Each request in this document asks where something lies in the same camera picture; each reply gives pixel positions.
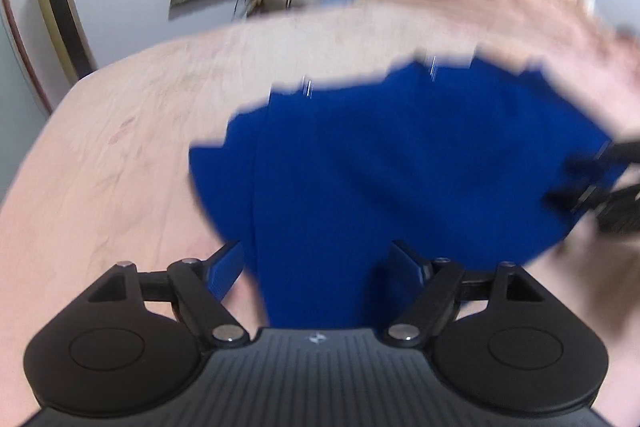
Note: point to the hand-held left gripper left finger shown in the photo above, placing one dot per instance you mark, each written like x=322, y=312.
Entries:
x=225, y=268

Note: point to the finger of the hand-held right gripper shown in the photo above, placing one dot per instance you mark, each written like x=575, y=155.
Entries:
x=597, y=202
x=607, y=157

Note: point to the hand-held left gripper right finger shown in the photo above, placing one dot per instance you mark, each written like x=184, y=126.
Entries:
x=406, y=263

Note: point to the blue beaded sweater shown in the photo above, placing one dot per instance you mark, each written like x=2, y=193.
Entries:
x=390, y=167

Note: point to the bed with pink sheet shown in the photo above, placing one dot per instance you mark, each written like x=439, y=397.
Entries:
x=125, y=147

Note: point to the gold tower air conditioner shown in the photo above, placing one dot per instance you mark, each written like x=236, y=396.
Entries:
x=57, y=7

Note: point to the frosted glass door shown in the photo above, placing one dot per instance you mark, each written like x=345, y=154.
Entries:
x=12, y=32

